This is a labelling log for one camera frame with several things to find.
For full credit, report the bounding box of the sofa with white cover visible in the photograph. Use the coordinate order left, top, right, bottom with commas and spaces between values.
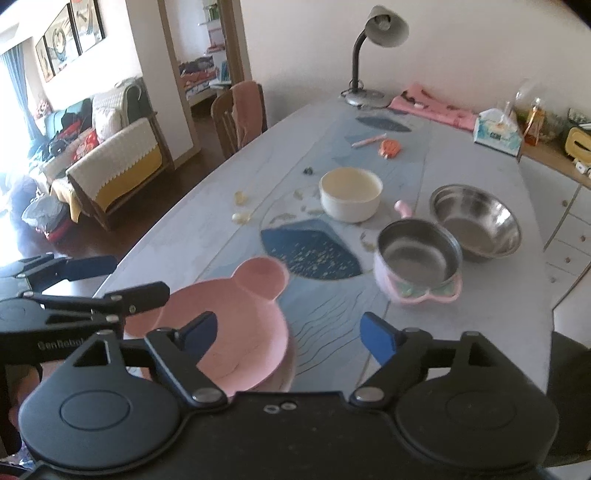
90, 78, 153, 144

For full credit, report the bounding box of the tissue box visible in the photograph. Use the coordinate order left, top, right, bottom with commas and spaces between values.
473, 108, 523, 158

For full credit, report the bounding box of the wooden chair with towel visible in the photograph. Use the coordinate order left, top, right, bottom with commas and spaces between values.
211, 80, 269, 160

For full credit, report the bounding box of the cream bowl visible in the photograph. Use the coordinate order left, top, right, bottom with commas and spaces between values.
319, 168, 383, 224

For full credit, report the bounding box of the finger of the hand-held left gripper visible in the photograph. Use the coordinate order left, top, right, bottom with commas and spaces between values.
0, 255, 118, 292
21, 282, 170, 324

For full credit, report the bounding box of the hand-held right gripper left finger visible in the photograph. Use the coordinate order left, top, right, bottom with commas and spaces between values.
62, 311, 229, 408

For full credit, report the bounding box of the grey desk lamp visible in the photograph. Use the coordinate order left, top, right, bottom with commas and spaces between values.
344, 6, 410, 108

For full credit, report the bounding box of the grey bag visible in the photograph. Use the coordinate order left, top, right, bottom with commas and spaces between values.
21, 194, 75, 243

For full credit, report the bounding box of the pink mouse-shaped plate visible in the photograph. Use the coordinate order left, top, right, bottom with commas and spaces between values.
124, 257, 291, 398

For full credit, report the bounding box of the blue printed table runner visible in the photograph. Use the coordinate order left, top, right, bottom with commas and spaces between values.
196, 104, 435, 393

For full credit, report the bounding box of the pink pot with steel lining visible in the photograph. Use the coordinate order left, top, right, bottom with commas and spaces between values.
373, 200, 463, 306

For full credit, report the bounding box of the wooden sofa with crochet cover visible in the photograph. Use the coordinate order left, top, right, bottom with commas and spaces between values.
67, 117, 175, 232

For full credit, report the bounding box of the large glass jar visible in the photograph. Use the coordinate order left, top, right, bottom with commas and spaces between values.
515, 78, 573, 141

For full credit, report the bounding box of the large steel bowl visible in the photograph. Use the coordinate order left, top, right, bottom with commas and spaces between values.
429, 184, 522, 263

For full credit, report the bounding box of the folded pink cloth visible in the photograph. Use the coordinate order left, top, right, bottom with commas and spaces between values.
388, 83, 481, 132

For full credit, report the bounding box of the amber bottle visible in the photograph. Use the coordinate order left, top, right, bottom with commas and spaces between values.
524, 99, 546, 146

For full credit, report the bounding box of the row of wall pictures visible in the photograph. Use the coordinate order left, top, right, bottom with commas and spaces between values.
34, 0, 107, 81

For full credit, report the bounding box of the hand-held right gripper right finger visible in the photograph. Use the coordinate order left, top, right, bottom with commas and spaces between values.
348, 312, 522, 408

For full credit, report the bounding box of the yellow tissue holder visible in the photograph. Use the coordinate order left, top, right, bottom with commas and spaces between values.
562, 127, 591, 160

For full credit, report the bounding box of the pink towel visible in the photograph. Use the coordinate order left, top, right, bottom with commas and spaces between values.
232, 80, 264, 151

